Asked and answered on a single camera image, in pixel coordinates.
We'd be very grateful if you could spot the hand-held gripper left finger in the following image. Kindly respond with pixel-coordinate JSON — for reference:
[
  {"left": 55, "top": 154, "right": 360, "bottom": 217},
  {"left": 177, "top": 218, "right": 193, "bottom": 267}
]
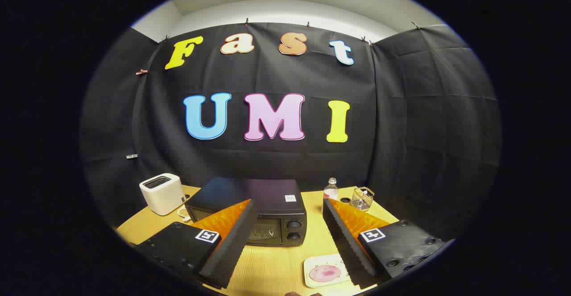
[{"left": 134, "top": 199, "right": 258, "bottom": 289}]

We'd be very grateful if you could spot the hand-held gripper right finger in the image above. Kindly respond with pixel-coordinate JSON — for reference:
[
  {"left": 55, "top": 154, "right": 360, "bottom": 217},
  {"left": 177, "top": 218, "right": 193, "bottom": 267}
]
[{"left": 322, "top": 198, "right": 447, "bottom": 289}]

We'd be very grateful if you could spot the pink round food slice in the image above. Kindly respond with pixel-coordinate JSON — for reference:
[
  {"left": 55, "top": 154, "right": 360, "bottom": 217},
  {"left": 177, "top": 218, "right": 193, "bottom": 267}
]
[{"left": 309, "top": 264, "right": 342, "bottom": 283}]

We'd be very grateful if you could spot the cream square plate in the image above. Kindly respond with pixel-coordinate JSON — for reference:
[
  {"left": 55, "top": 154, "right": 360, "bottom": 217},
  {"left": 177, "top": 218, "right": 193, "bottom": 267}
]
[{"left": 303, "top": 254, "right": 353, "bottom": 288}]

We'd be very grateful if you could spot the black toaster oven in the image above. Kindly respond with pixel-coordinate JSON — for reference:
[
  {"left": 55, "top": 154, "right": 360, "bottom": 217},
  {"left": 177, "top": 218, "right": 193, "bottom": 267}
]
[{"left": 184, "top": 177, "right": 307, "bottom": 247}]

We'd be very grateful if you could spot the white bread toaster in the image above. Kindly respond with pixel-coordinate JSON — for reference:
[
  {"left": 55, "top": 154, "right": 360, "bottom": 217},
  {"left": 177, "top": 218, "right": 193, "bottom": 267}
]
[{"left": 139, "top": 173, "right": 187, "bottom": 216}]

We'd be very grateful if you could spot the clear glass bottle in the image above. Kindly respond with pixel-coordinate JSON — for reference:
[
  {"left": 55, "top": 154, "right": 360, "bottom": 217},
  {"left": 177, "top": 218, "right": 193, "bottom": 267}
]
[{"left": 323, "top": 178, "right": 339, "bottom": 202}]

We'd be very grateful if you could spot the metal wire holder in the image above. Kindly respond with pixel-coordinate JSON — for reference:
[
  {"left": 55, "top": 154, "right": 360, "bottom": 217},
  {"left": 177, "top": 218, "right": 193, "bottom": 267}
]
[{"left": 350, "top": 187, "right": 375, "bottom": 211}]

